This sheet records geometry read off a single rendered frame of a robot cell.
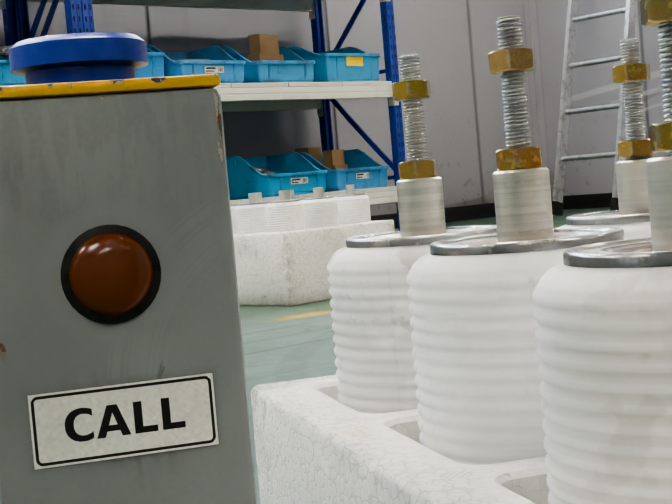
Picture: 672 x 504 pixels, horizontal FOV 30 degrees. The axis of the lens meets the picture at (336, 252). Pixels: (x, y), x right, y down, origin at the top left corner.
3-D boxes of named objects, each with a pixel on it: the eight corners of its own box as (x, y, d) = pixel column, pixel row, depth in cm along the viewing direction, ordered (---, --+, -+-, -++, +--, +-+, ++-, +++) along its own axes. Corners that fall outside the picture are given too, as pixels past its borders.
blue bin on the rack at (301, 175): (209, 201, 626) (205, 159, 625) (269, 196, 650) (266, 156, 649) (270, 197, 588) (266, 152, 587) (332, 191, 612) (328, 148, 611)
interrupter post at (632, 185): (637, 223, 65) (632, 160, 65) (676, 221, 64) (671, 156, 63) (608, 227, 64) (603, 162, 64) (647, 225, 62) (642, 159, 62)
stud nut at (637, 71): (619, 84, 65) (618, 67, 65) (653, 80, 64) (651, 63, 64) (610, 82, 63) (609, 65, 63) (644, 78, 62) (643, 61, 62)
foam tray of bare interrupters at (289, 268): (400, 287, 330) (394, 219, 329) (290, 306, 303) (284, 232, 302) (300, 287, 358) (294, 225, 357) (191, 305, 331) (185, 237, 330)
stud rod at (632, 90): (632, 188, 64) (621, 40, 64) (651, 186, 64) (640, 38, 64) (627, 189, 63) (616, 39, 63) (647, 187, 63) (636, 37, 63)
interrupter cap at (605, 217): (627, 220, 69) (626, 208, 69) (749, 215, 63) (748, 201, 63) (536, 233, 64) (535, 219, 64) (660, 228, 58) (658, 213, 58)
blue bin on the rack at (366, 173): (274, 196, 655) (271, 156, 654) (329, 191, 680) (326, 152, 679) (338, 191, 617) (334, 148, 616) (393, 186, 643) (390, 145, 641)
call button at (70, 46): (160, 98, 36) (154, 26, 36) (16, 108, 35) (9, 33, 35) (143, 110, 40) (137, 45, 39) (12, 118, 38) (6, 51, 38)
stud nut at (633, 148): (625, 157, 65) (624, 141, 65) (658, 154, 64) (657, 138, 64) (616, 158, 63) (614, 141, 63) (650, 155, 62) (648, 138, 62)
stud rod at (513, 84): (517, 211, 49) (501, 15, 48) (506, 211, 50) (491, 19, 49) (540, 209, 49) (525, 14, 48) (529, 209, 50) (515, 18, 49)
